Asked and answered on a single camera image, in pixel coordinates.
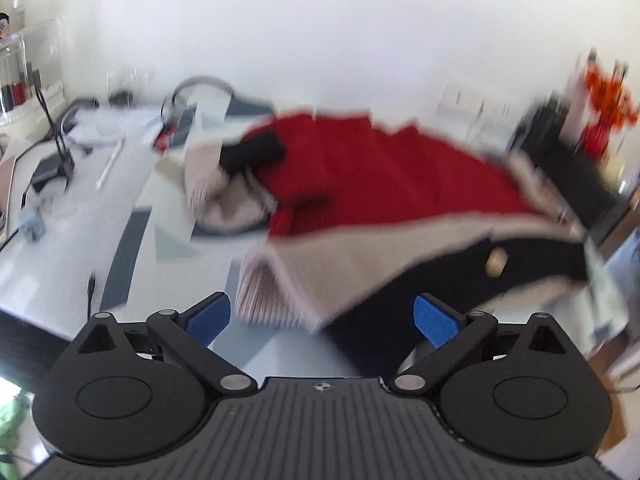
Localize red beige knit cardigan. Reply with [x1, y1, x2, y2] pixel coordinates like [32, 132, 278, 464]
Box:
[183, 113, 588, 332]

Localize geometric pattern desk mat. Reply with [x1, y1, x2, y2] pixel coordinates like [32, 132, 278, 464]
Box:
[0, 94, 626, 380]

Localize black printer box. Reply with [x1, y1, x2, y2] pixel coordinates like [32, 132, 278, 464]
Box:
[538, 140, 630, 245]

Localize white pen stick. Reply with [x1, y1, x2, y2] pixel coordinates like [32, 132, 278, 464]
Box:
[96, 138, 126, 191]

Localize black charger adapter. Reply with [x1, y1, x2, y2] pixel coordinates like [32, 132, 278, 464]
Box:
[30, 153, 75, 193]

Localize black thermos bottle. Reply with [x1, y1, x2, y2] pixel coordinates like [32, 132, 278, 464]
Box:
[508, 92, 570, 165]

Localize red vase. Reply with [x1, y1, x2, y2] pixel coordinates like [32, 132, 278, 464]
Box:
[578, 119, 616, 162]

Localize clear plastic bag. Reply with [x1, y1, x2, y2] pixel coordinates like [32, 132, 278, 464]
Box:
[105, 67, 152, 108]

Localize orange artificial flowers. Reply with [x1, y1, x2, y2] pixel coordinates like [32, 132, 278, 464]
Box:
[585, 52, 639, 130]

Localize white wall socket panel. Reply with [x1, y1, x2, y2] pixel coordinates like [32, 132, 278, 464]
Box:
[436, 81, 518, 125]

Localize black power cable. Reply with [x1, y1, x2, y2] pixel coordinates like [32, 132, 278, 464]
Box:
[159, 74, 237, 126]

